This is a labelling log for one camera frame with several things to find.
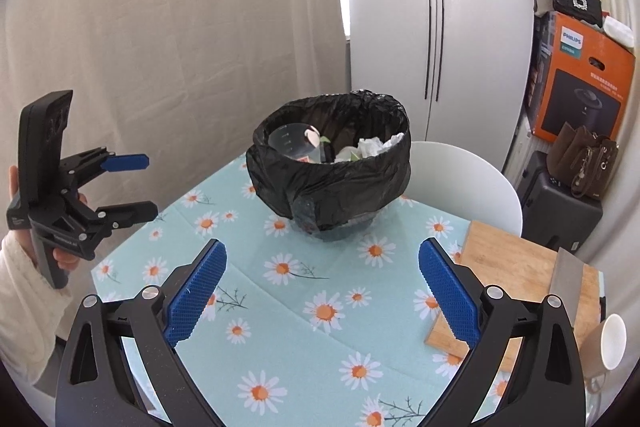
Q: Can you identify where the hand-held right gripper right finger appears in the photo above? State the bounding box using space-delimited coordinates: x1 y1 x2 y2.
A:
418 237 587 427

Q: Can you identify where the beige cup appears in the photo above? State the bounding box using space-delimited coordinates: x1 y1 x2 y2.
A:
580 313 627 395

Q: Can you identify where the brown leather handbag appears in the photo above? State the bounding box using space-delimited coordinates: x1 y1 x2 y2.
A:
546 122 620 200

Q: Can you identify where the person's left hand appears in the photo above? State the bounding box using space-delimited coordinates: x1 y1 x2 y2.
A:
2 165 82 280

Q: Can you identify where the white chair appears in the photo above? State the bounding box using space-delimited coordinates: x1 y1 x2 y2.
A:
400 141 523 238

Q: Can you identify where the black pouch with white emblem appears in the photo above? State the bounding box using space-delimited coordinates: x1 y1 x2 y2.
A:
549 0 605 28

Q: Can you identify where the clear plastic measuring cup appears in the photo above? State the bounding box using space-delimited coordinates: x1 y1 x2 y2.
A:
267 122 323 164

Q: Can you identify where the daisy print tablecloth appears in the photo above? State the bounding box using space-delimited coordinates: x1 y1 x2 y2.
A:
90 152 608 427

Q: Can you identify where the waste bin with black bag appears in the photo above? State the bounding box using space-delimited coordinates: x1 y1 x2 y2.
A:
245 89 413 243

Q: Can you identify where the white wardrobe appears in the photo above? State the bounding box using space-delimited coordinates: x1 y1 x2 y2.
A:
347 0 535 168

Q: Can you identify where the steel cleaver with black handle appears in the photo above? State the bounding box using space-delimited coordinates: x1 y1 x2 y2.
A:
547 247 586 303

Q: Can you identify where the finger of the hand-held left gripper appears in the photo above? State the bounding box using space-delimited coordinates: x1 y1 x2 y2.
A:
92 201 160 233
100 152 151 172

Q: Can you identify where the large white tissue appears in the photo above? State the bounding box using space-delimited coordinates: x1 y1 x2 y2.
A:
356 133 405 158

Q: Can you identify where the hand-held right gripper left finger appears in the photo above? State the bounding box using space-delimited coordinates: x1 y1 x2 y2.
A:
54 238 228 427

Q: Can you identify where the person's left forearm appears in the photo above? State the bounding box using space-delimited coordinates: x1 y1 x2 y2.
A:
0 234 73 385

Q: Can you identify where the beige curtain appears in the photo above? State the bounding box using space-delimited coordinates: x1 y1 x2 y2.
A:
0 0 351 233

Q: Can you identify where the orange cardboard box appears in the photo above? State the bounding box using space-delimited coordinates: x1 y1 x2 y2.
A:
530 11 637 144

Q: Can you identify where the black suitcase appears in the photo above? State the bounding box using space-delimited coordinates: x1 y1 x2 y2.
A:
515 151 603 254

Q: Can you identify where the wooden cutting board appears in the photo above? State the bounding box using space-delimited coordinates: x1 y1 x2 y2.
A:
424 219 601 373

